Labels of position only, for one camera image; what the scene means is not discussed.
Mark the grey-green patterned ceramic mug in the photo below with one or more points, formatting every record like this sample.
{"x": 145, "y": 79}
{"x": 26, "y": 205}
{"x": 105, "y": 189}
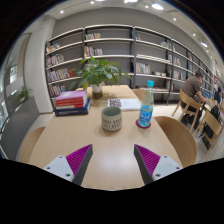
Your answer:
{"x": 111, "y": 120}

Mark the grey wall shelf unit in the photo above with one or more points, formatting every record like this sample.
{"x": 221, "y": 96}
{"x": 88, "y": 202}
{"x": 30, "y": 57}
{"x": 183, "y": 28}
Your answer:
{"x": 110, "y": 48}

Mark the curved-back wooden table chair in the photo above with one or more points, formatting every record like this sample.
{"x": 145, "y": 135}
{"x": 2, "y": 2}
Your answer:
{"x": 79, "y": 89}
{"x": 30, "y": 143}
{"x": 139, "y": 94}
{"x": 178, "y": 136}

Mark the pink hardcover book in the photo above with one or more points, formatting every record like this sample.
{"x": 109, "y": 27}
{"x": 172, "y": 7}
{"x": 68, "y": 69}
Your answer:
{"x": 71, "y": 95}

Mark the clear blue-capped drink bottle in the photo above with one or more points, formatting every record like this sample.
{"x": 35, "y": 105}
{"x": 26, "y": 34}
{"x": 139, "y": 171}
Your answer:
{"x": 146, "y": 113}

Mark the slatted wooden chair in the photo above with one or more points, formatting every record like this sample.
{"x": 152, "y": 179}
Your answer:
{"x": 186, "y": 105}
{"x": 211, "y": 121}

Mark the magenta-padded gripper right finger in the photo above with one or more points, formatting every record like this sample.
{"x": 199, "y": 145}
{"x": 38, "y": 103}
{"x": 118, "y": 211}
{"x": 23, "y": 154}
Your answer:
{"x": 158, "y": 165}

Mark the person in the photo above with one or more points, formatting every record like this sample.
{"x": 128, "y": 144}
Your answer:
{"x": 191, "y": 86}

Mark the green window potted plant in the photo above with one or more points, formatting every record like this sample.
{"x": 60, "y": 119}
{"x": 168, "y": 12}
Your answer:
{"x": 24, "y": 94}

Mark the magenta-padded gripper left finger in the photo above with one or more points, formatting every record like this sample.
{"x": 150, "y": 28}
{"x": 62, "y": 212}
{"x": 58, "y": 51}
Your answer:
{"x": 68, "y": 165}

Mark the red hardcover book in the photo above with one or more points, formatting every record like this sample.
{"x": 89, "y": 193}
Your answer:
{"x": 71, "y": 103}

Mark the round ceiling lights group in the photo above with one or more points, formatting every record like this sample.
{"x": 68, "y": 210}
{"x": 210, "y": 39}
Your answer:
{"x": 157, "y": 6}

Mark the white printed paperback book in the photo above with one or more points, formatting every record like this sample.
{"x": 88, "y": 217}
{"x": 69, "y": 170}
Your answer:
{"x": 128, "y": 104}

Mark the green potted table plant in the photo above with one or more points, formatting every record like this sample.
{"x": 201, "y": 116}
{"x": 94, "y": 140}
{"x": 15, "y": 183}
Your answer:
{"x": 96, "y": 71}

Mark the dark blue thick book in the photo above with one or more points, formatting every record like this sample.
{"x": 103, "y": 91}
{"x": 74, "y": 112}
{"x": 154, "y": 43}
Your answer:
{"x": 71, "y": 111}

